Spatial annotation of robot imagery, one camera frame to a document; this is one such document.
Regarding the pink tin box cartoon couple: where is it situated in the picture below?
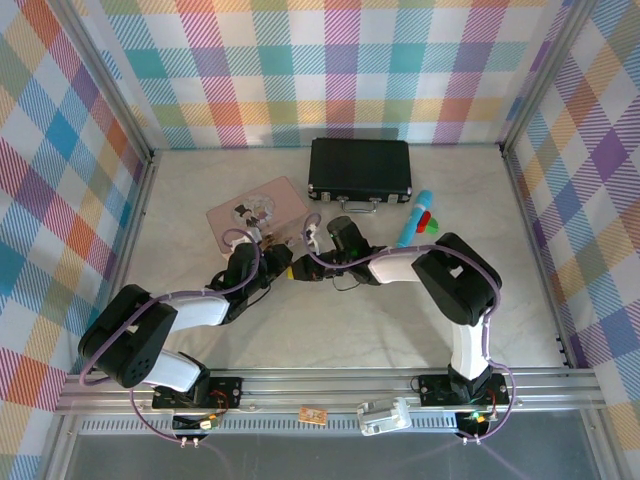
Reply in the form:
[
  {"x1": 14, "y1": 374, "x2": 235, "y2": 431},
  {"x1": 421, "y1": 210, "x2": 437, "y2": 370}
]
[{"x1": 205, "y1": 175, "x2": 310, "y2": 257}]

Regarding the blue pen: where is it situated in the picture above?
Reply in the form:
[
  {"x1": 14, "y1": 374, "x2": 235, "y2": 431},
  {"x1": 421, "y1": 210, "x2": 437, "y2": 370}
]
[{"x1": 396, "y1": 189, "x2": 435, "y2": 250}]

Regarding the white plastic device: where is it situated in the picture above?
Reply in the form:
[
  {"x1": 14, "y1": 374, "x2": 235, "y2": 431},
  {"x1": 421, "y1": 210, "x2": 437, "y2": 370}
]
[{"x1": 355, "y1": 397, "x2": 412, "y2": 437}]

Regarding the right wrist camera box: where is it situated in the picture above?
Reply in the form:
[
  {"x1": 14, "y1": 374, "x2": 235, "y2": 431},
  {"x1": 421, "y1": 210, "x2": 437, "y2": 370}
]
[{"x1": 303, "y1": 222, "x2": 324, "y2": 252}]

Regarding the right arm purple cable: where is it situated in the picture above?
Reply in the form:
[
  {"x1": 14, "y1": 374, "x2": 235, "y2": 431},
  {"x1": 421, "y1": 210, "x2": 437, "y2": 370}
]
[{"x1": 298, "y1": 213, "x2": 516, "y2": 444}]

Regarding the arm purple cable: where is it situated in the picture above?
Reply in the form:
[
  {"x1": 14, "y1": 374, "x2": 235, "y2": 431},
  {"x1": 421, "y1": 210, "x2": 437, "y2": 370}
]
[
  {"x1": 298, "y1": 213, "x2": 516, "y2": 444},
  {"x1": 78, "y1": 227, "x2": 264, "y2": 444}
]

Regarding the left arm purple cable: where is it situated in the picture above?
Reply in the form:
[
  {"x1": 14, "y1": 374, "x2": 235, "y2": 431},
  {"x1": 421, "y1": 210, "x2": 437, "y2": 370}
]
[{"x1": 78, "y1": 227, "x2": 264, "y2": 444}]

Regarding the black case with handle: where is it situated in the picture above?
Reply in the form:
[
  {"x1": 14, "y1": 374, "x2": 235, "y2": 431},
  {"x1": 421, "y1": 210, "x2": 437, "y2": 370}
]
[{"x1": 305, "y1": 137, "x2": 414, "y2": 215}]

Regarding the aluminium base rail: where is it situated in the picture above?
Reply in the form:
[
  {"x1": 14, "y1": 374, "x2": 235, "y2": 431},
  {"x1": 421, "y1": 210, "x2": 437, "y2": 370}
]
[{"x1": 54, "y1": 367, "x2": 606, "y2": 416}]

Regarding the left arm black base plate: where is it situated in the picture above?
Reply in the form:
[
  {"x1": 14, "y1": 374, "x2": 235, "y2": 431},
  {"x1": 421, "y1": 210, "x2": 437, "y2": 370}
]
[{"x1": 152, "y1": 375, "x2": 245, "y2": 411}]

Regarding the aluminium side rail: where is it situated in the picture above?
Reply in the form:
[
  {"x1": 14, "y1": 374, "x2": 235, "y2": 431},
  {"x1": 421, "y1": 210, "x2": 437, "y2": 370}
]
[
  {"x1": 89, "y1": 149, "x2": 157, "y2": 374},
  {"x1": 501, "y1": 148, "x2": 574, "y2": 370}
]

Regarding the perforated metal cable tray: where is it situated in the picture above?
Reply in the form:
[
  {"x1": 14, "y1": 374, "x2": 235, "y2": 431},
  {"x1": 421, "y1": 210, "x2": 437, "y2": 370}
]
[{"x1": 79, "y1": 417, "x2": 461, "y2": 434}]

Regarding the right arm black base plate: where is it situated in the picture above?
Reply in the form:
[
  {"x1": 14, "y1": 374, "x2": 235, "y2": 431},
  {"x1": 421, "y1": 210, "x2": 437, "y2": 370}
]
[{"x1": 417, "y1": 372, "x2": 511, "y2": 407}]

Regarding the black connector bracket green light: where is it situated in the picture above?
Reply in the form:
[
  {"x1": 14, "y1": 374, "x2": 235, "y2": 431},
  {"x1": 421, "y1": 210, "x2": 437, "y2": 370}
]
[{"x1": 457, "y1": 410, "x2": 492, "y2": 445}]

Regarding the aluminium corner post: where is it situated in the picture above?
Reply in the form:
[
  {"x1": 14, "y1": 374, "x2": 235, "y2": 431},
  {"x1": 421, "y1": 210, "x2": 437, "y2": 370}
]
[
  {"x1": 499, "y1": 0, "x2": 596, "y2": 157},
  {"x1": 54, "y1": 0, "x2": 157, "y2": 162}
]

